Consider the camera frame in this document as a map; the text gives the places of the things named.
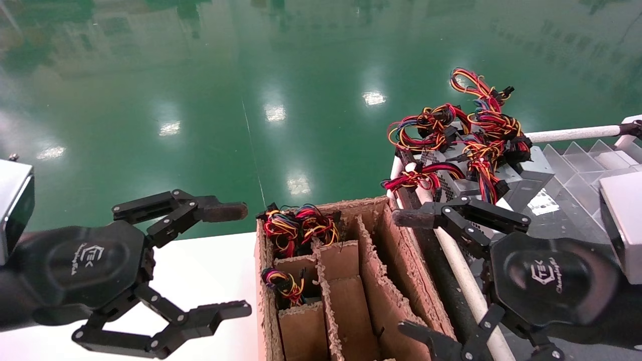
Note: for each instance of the black pipe connector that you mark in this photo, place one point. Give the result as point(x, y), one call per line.
point(632, 129)

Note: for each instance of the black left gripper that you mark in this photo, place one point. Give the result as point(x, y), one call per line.
point(85, 265)

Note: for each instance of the long white rack pipe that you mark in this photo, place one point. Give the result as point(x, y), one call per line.
point(464, 273)
point(572, 134)

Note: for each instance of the clear plastic divider tray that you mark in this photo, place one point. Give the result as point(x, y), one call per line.
point(582, 160)

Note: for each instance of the silver and black left arm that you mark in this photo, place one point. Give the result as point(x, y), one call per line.
point(12, 200)

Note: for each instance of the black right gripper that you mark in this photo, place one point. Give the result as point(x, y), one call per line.
point(551, 281)

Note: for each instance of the brown cardboard box with dividers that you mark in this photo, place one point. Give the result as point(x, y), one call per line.
point(351, 301)

